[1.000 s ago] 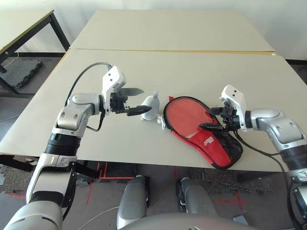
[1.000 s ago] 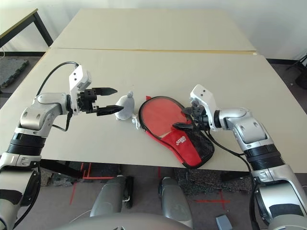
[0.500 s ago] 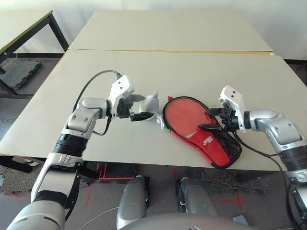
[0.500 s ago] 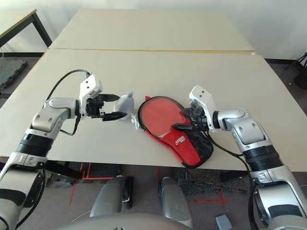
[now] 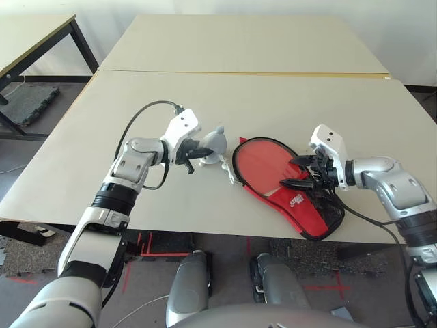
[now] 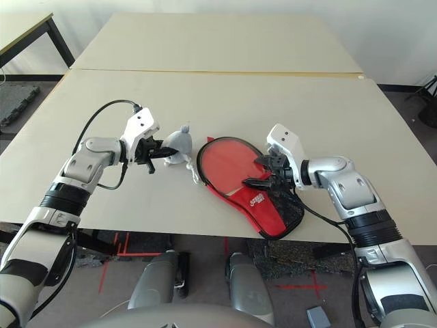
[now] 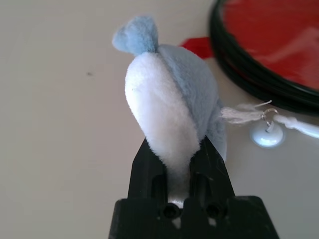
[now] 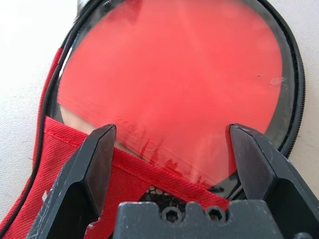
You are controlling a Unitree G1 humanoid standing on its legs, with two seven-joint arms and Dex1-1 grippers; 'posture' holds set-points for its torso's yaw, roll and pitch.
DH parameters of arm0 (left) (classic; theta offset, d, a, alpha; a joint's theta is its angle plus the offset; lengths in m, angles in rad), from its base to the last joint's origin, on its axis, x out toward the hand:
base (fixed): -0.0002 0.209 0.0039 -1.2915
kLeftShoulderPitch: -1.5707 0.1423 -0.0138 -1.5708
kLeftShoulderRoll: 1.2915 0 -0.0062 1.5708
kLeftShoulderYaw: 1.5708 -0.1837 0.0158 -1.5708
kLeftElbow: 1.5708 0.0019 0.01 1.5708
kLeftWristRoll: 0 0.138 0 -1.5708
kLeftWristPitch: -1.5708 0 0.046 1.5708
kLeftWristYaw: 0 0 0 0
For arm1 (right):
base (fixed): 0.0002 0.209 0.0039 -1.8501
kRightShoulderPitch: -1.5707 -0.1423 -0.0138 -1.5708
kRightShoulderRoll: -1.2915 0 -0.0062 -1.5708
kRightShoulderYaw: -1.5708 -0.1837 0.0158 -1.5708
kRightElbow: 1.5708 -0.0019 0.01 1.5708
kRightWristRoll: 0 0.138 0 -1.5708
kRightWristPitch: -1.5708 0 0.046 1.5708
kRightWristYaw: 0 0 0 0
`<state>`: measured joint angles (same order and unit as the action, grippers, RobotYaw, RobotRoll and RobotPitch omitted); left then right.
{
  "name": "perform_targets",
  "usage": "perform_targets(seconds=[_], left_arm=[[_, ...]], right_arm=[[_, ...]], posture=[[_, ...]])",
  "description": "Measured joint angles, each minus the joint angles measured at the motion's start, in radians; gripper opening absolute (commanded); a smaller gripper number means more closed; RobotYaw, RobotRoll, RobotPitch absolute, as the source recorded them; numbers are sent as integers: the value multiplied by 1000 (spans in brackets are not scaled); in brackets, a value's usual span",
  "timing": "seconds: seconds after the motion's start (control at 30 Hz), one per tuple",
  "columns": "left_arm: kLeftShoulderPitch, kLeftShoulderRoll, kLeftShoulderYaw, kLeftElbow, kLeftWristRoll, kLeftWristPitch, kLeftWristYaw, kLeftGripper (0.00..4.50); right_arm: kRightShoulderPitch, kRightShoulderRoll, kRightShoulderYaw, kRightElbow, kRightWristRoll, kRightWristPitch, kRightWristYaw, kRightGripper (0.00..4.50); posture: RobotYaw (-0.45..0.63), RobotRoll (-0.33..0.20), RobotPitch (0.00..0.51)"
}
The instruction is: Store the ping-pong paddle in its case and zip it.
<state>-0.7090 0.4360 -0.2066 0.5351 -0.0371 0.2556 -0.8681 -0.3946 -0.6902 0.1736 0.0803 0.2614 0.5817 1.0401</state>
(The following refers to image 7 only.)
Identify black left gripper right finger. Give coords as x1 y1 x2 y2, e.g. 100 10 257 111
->
188 135 234 200

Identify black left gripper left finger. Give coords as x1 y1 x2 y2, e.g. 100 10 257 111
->
129 137 170 200

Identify red and black paddle case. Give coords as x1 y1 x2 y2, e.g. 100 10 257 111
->
178 0 319 117

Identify red ping-pong paddle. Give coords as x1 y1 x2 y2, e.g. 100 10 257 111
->
221 0 319 88

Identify white round bead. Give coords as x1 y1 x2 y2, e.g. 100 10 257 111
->
250 123 286 150

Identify white zipper pull cord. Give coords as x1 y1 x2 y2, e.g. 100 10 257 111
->
220 99 319 139

